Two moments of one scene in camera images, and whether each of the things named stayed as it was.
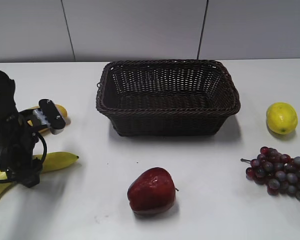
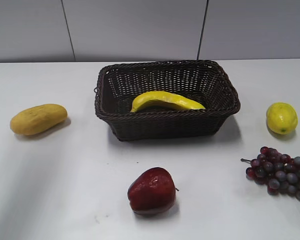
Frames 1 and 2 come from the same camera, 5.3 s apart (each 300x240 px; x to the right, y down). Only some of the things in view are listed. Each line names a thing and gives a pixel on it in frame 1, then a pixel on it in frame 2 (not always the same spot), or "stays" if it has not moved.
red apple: [152, 193] stays
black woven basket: [167, 97] stays
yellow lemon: [282, 118] stays
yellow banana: [54, 160] to [164, 96]
